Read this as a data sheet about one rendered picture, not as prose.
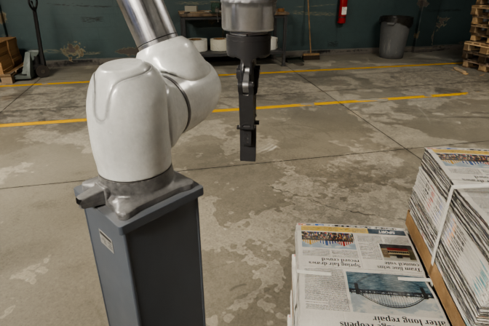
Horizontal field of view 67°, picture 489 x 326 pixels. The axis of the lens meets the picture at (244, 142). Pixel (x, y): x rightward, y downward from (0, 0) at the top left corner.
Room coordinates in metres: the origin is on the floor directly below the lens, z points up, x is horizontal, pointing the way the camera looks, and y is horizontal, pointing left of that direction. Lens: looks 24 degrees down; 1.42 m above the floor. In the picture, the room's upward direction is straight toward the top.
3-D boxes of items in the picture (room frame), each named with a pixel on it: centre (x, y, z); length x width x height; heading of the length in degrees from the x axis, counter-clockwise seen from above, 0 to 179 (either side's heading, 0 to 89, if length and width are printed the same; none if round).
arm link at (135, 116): (0.71, 0.23, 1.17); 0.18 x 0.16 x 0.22; 157
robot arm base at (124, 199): (0.69, 0.25, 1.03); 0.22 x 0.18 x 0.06; 136
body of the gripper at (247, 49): (0.63, -0.01, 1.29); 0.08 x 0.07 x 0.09; 175
